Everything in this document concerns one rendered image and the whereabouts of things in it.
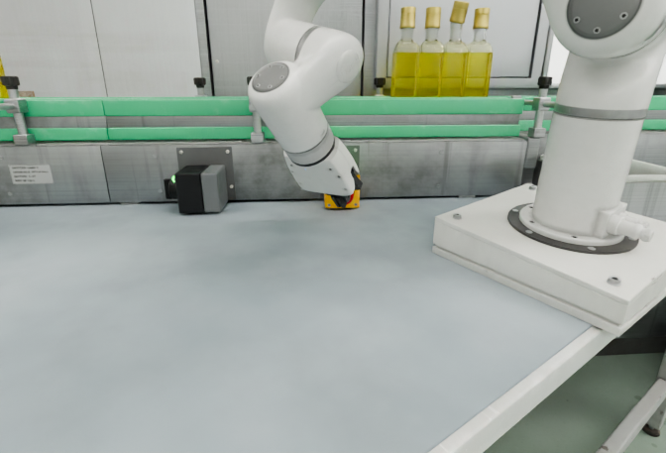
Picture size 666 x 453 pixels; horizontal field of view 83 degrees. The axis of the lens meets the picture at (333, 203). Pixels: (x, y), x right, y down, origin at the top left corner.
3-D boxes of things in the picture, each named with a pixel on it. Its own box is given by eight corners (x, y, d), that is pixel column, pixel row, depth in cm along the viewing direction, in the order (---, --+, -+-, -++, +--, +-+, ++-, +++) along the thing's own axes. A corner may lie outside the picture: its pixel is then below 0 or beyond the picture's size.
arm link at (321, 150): (263, 151, 55) (272, 162, 57) (317, 155, 51) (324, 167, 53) (281, 110, 58) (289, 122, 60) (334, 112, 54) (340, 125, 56)
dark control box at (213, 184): (228, 202, 82) (225, 164, 79) (220, 214, 74) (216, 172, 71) (189, 203, 81) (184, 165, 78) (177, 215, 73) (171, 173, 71)
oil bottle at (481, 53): (475, 129, 99) (485, 41, 93) (485, 132, 94) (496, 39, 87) (454, 129, 99) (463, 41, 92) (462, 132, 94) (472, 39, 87)
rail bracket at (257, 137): (269, 143, 80) (265, 75, 76) (265, 148, 73) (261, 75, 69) (249, 143, 80) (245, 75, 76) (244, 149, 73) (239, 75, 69)
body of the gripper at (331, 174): (270, 158, 56) (298, 195, 65) (331, 164, 52) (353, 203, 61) (287, 119, 59) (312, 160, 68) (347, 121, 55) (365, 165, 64)
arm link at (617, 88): (651, 111, 47) (697, -38, 41) (637, 127, 38) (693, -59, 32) (565, 104, 53) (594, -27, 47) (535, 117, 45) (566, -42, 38)
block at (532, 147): (516, 160, 93) (520, 131, 91) (538, 169, 84) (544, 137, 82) (501, 161, 93) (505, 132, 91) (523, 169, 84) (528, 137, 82)
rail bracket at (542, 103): (515, 131, 93) (523, 76, 89) (560, 141, 77) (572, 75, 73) (504, 131, 93) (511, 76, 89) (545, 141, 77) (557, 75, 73)
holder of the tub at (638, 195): (582, 184, 96) (588, 154, 94) (685, 222, 70) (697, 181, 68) (517, 185, 95) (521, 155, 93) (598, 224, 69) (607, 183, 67)
